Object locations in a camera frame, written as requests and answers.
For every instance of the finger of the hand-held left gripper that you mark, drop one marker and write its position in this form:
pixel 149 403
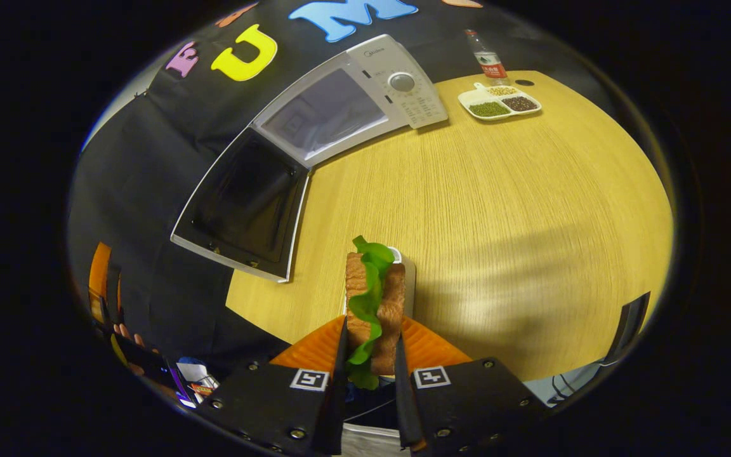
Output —
pixel 99 279

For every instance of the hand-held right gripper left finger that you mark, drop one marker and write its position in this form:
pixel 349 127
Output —
pixel 339 412

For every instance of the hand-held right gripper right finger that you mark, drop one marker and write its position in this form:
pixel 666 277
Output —
pixel 403 412

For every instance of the lettuce sandwich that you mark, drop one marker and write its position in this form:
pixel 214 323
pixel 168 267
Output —
pixel 391 304

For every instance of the white microwave oven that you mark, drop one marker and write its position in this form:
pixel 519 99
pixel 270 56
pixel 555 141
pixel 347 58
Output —
pixel 340 108

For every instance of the small colourful packets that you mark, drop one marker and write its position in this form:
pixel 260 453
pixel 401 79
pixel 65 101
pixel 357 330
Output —
pixel 197 377

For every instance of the white tray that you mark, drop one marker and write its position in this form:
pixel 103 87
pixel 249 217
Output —
pixel 408 285

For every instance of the light blue cloth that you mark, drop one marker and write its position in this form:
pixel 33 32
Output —
pixel 562 387

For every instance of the dark panel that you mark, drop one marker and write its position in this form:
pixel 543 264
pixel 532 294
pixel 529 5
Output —
pixel 632 327

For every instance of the white divided dish of beans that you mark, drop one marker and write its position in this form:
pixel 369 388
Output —
pixel 499 103

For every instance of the clear water bottle red label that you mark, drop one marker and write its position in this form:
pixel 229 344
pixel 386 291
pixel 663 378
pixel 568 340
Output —
pixel 486 60

